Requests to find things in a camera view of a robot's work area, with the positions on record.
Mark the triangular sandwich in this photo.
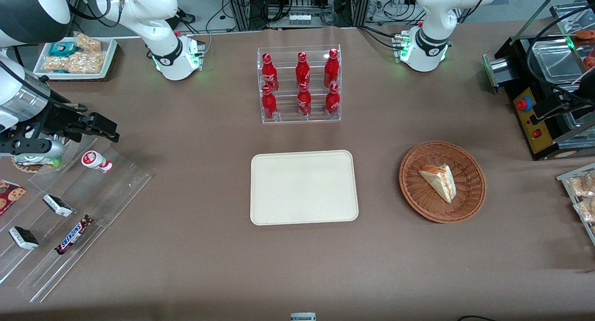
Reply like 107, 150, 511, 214
418, 164, 457, 204

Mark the white snack tray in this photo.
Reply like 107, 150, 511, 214
33, 36, 118, 81

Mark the grey pastry tray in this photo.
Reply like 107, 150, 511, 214
556, 162, 595, 246

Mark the brown wicker basket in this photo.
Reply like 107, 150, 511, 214
398, 140, 487, 224

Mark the cream plastic tray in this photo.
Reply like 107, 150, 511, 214
250, 149, 359, 226

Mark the small wicker coaster with green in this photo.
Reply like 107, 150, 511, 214
11, 155, 62, 173

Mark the black fryer machine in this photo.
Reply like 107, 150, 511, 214
483, 34, 595, 161

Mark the steel fryer pan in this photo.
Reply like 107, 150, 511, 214
529, 39, 584, 85
557, 109, 595, 136

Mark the white red yogurt bottle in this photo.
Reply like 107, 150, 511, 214
81, 150, 113, 174

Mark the red cookie box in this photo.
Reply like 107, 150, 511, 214
0, 180, 26, 216

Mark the black white snack pack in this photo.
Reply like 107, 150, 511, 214
42, 194, 73, 218
8, 226, 40, 251

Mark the large peanut snack bag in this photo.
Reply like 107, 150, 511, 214
44, 51, 107, 74

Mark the clear acrylic stepped shelf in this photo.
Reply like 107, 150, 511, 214
0, 134, 152, 304

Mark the wrapped pastry bag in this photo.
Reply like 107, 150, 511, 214
574, 197, 595, 222
569, 172, 595, 197

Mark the teal snack packet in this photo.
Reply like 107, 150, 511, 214
49, 41, 78, 58

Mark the small peanut snack bag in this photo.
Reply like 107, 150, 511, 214
74, 32, 102, 52

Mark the snickers chocolate bar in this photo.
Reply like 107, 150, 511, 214
54, 214, 94, 255

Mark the red cola bottle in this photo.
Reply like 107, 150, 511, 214
324, 83, 341, 116
261, 53, 280, 93
324, 48, 340, 88
297, 82, 312, 118
261, 85, 278, 121
296, 52, 311, 87

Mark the clear acrylic bottle rack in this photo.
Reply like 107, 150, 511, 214
257, 44, 342, 125

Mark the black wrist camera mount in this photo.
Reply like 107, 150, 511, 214
36, 101, 90, 132

